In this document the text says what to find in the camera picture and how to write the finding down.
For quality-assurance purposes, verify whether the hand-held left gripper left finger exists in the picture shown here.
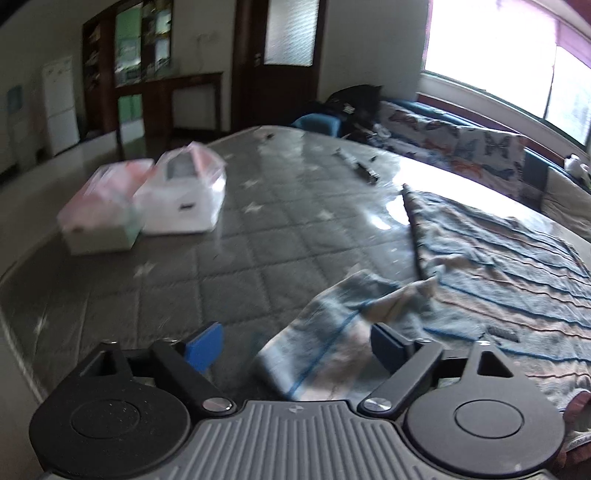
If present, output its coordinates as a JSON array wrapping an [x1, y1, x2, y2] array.
[[85, 322, 235, 413]]

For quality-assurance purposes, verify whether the butterfly print blanket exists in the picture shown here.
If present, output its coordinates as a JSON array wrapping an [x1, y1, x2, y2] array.
[[373, 100, 528, 200]]

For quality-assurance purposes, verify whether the grey quilted mattress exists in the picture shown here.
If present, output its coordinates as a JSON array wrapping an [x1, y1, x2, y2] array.
[[0, 126, 583, 407]]

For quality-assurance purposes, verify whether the white box in plastic bag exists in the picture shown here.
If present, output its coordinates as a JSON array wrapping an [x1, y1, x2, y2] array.
[[133, 142, 228, 236]]

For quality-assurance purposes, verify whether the black bag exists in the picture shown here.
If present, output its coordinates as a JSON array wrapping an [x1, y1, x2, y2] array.
[[307, 85, 385, 139]]

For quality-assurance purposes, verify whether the dark wooden door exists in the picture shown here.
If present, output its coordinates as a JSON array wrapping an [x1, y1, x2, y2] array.
[[231, 0, 329, 134]]

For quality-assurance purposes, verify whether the white refrigerator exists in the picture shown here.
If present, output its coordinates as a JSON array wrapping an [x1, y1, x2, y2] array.
[[41, 55, 80, 157]]

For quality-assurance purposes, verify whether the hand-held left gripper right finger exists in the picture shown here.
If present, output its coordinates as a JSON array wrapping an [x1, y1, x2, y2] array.
[[359, 323, 527, 415]]

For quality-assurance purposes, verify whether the dark wooden cabinet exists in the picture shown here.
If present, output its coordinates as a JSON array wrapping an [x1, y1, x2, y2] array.
[[81, 0, 225, 145]]

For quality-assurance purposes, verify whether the window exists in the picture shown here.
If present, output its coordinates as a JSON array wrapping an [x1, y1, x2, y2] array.
[[422, 0, 591, 139]]

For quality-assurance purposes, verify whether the pink and green box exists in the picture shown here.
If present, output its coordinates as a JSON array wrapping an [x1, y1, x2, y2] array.
[[57, 159, 155, 256]]

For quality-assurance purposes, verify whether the blue stool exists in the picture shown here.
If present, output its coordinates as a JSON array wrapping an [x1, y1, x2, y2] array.
[[292, 113, 343, 138]]

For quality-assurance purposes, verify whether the small black tool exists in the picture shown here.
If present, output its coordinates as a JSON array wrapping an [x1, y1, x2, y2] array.
[[333, 148, 380, 186]]

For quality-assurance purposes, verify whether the blue striped towel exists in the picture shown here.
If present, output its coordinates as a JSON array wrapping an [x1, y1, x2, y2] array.
[[255, 184, 591, 411]]

